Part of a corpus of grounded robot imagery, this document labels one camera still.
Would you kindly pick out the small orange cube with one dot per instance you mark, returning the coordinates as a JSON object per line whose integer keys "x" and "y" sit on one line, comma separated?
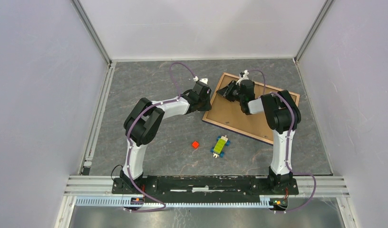
{"x": 195, "y": 144}

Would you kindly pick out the aluminium rail front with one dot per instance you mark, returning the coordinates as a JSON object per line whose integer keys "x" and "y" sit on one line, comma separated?
{"x": 326, "y": 187}

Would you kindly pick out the green blue toy brick car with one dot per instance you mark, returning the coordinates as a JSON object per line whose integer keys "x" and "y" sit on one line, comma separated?
{"x": 222, "y": 141}

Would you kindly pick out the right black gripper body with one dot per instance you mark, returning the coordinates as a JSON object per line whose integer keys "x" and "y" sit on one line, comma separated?
{"x": 240, "y": 97}

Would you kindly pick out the corner aluminium post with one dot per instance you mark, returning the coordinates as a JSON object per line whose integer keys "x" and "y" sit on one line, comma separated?
{"x": 91, "y": 30}
{"x": 313, "y": 30}

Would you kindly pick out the left corner aluminium post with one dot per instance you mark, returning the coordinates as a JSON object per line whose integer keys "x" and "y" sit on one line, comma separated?
{"x": 91, "y": 30}

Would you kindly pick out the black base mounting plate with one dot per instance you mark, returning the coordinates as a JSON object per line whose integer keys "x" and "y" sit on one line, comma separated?
{"x": 203, "y": 189}

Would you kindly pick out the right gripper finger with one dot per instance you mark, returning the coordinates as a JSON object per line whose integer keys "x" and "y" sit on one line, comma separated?
{"x": 232, "y": 87}
{"x": 223, "y": 92}

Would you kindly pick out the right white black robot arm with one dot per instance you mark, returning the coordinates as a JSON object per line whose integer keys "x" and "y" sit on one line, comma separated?
{"x": 282, "y": 117}

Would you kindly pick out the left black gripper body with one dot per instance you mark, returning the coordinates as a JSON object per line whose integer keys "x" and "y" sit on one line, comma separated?
{"x": 204, "y": 103}

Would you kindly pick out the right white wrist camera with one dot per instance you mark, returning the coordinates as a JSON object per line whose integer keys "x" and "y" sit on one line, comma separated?
{"x": 242, "y": 76}

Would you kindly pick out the white slotted cable duct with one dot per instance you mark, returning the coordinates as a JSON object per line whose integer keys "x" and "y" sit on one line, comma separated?
{"x": 128, "y": 202}

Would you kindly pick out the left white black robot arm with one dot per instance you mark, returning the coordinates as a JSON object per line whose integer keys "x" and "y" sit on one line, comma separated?
{"x": 142, "y": 124}

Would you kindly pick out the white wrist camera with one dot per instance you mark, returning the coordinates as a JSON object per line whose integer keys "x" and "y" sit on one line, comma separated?
{"x": 203, "y": 80}
{"x": 242, "y": 76}

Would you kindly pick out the wooden picture frame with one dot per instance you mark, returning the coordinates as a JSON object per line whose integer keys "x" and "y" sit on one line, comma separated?
{"x": 213, "y": 110}

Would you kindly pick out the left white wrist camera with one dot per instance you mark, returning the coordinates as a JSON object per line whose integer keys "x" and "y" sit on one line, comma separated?
{"x": 203, "y": 80}

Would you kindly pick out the right corner aluminium post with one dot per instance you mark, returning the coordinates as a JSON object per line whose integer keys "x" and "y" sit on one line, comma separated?
{"x": 313, "y": 30}

